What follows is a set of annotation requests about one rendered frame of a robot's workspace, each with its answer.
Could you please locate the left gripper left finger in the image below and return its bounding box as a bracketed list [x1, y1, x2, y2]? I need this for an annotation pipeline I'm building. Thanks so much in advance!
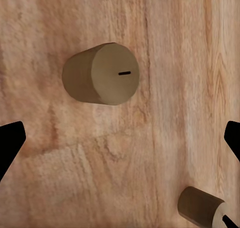
[0, 121, 26, 181]

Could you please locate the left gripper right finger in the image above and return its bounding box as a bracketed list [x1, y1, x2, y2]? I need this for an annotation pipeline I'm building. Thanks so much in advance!
[224, 121, 240, 161]

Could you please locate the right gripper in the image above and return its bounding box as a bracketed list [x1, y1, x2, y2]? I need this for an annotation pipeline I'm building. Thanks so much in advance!
[223, 215, 239, 228]

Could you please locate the pillar candle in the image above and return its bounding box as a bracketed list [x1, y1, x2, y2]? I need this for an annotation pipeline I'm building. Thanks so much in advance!
[62, 42, 140, 106]
[178, 186, 229, 228]

